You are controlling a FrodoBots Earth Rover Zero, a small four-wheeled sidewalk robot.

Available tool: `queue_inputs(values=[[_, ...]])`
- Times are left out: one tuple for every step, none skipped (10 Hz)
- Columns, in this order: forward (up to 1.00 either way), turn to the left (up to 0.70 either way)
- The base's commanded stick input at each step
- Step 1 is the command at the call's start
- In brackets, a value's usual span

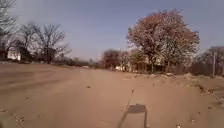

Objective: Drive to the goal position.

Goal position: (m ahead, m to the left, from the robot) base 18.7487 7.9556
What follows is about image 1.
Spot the bare dark tree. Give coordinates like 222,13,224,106
28,23,72,65

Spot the brown dirt road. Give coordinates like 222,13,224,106
0,62,224,128

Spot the white building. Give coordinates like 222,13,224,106
7,46,23,62

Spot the rubble strip beside road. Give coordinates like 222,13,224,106
123,71,224,95

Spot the large reddish leafy tree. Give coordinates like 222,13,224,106
126,9,201,74

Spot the pole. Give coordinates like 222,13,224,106
211,50,217,79

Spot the row of distant trees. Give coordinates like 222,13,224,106
55,48,148,72

